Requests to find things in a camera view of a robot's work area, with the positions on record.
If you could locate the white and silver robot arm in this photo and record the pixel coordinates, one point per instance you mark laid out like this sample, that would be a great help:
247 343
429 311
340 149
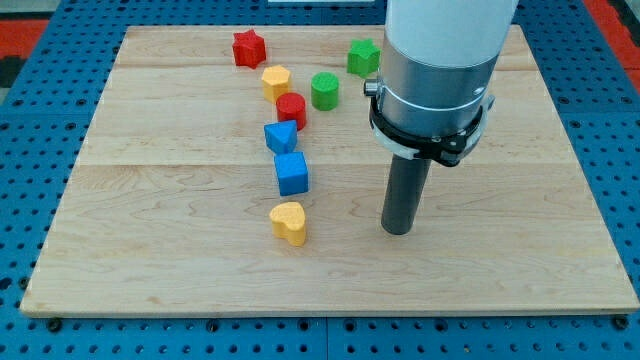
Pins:
429 99

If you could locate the green star block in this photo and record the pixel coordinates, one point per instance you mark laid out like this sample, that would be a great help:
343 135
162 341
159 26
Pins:
363 57

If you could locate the red star block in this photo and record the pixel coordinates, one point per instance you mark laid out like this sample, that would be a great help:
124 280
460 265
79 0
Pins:
249 49

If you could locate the blue cube block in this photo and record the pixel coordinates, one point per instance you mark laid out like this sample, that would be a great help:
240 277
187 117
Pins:
292 173

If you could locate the yellow heart block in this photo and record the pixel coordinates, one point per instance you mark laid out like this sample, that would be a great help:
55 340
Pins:
288 222

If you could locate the blue triangle block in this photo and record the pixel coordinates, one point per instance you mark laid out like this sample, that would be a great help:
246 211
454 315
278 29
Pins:
281 137

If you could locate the red cylinder block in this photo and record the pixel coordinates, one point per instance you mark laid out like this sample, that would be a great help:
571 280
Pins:
292 106

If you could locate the light wooden board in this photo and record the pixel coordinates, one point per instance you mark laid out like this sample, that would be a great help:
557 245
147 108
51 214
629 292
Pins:
166 212

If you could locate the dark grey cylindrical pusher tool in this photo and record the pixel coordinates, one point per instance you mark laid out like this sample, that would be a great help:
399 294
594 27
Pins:
405 185

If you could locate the green cylinder block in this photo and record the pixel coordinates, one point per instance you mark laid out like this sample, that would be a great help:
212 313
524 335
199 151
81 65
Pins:
325 91

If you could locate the yellow hexagon block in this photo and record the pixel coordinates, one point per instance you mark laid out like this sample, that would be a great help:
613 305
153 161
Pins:
276 81

